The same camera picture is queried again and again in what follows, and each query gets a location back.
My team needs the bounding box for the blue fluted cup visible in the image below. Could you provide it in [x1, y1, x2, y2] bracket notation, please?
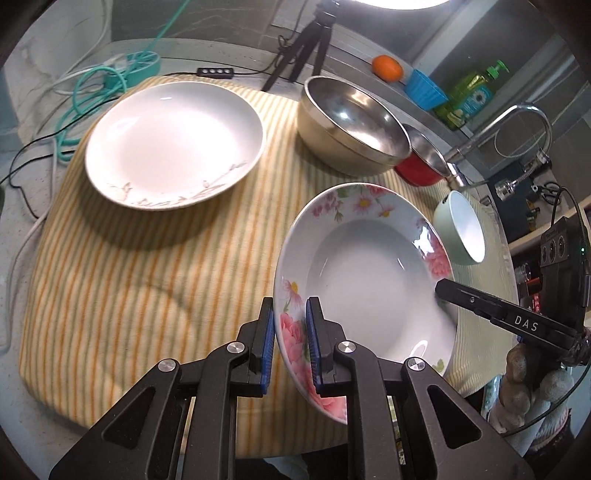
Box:
[405, 69, 450, 112]

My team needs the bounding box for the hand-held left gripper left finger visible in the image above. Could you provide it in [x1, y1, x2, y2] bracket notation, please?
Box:
[48, 296, 278, 480]

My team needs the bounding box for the teal cable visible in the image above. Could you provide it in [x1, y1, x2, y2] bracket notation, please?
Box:
[55, 0, 190, 162]

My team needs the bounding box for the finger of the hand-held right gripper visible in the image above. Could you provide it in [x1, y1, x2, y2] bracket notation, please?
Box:
[435, 278, 509, 321]

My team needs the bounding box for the red bowl with steel inside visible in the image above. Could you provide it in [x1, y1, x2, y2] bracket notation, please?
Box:
[394, 124, 451, 188]

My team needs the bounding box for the white cable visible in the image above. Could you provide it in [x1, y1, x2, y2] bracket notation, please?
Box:
[46, 0, 121, 93]
[0, 215, 49, 356]

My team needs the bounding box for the black cable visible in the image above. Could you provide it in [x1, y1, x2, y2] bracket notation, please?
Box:
[9, 69, 199, 220]

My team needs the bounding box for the yellow striped cloth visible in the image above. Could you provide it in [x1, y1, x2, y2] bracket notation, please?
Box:
[18, 74, 520, 450]

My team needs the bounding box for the floral print plate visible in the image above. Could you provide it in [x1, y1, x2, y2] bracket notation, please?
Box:
[273, 182, 459, 425]

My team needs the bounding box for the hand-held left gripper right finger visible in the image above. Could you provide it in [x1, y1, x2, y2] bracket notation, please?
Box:
[305, 296, 536, 480]

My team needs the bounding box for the small light green bowl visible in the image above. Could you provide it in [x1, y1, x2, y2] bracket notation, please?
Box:
[433, 191, 487, 267]

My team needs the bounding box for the ring light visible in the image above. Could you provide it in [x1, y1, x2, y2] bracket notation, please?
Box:
[369, 0, 451, 10]

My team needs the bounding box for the large stainless steel bowl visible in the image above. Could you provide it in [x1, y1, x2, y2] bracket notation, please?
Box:
[296, 76, 411, 176]

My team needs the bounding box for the person's right hand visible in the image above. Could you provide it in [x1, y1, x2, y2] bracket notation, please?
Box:
[489, 344, 583, 455]

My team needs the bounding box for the black tripod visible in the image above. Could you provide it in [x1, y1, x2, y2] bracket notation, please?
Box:
[261, 0, 340, 92]

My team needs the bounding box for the chrome sprayer hose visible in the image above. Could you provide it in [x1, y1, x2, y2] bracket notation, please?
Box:
[495, 150, 552, 200]

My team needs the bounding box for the chrome faucet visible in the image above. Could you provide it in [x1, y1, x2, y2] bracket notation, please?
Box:
[444, 102, 553, 188]

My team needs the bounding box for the orange fruit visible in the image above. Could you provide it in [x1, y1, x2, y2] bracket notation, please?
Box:
[372, 55, 403, 82]

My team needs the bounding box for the green dish soap bottle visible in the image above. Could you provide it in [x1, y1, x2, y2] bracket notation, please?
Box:
[434, 60, 509, 130]

